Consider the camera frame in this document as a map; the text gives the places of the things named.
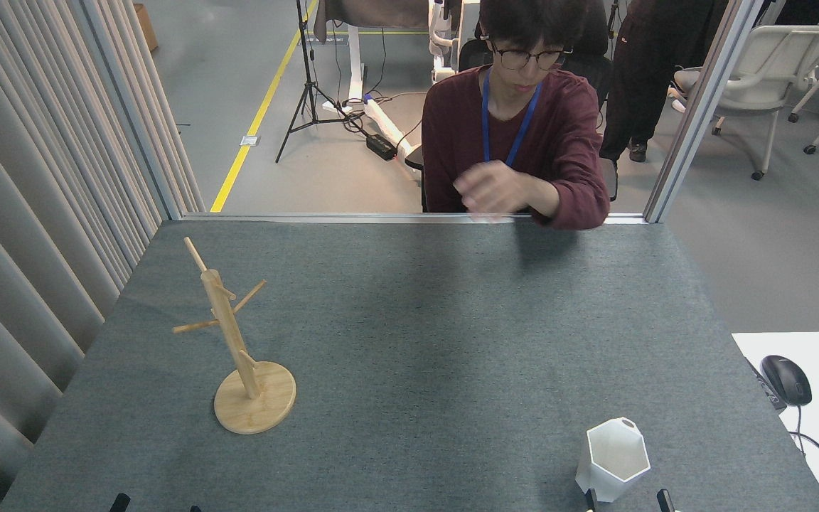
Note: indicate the white hexagonal cup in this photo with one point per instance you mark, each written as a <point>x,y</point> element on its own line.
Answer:
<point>612,455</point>

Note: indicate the wooden cup rack stand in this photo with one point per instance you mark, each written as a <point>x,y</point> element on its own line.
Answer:
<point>253,398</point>

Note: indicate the person's right hand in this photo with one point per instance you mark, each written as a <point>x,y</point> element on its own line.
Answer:
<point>495,188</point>

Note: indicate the black computer mouse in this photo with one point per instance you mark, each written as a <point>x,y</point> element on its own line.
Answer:
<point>786,380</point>

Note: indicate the grey curtain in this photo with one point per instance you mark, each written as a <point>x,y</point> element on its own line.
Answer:
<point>25,213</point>

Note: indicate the person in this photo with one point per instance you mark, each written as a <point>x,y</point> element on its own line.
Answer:
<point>566,135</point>
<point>644,64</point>

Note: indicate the silver floor socket plate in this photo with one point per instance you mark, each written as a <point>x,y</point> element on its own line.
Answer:
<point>249,141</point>

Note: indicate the black tripod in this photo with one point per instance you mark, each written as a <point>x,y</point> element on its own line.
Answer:
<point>308,92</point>

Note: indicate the white office chair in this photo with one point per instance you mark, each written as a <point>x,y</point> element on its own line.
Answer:
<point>765,78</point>

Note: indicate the black glasses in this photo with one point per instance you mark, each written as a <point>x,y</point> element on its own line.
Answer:
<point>530,58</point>

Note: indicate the white stand on wheels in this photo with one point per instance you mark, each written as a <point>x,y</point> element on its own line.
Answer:
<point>356,64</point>

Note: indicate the brown cardboard box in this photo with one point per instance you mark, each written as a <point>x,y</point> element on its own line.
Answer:
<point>145,28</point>

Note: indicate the silver table rail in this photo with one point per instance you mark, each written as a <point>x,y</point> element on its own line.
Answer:
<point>324,217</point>

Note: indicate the silver post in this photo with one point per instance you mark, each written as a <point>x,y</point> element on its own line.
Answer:
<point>701,107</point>

